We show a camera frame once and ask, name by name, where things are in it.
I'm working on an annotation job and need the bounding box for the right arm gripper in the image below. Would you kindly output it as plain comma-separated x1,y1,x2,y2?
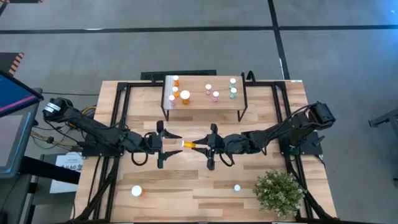
192,123,239,172

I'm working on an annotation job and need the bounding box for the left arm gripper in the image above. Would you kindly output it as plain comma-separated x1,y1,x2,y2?
142,120,184,170

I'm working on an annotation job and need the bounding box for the medium orange pill bottle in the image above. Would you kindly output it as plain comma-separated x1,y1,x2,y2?
180,140,200,149

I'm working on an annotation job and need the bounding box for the extra large orange pill bottle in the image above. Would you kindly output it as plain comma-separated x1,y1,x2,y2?
131,184,146,198

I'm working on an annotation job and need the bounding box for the artificial green potted plant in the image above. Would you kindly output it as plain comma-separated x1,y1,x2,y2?
252,169,307,220

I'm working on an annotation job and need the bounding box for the white paper sheet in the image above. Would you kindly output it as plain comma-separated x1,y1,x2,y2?
49,151,85,194

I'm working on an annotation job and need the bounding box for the monitor with blue screen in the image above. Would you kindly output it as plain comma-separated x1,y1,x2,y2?
0,68,44,118

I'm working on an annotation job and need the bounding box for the grey table leg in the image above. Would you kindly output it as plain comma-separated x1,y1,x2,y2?
368,107,398,128

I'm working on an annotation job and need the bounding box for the hazard striped floor mat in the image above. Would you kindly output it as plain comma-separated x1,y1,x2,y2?
0,52,25,77
0,0,45,4

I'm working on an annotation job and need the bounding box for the wooden shelf black metal frame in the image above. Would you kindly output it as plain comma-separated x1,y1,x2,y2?
160,74,248,123

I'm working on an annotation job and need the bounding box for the black metal rig frame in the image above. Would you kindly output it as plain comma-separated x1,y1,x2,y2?
70,79,338,223

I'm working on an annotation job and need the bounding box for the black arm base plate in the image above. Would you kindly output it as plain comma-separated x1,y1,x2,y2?
277,132,323,156
81,133,127,157

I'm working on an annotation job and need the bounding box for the yellow cable bundle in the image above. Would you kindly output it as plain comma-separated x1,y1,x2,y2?
73,105,98,122

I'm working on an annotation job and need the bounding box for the black floor cable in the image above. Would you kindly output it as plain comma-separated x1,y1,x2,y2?
42,91,100,96

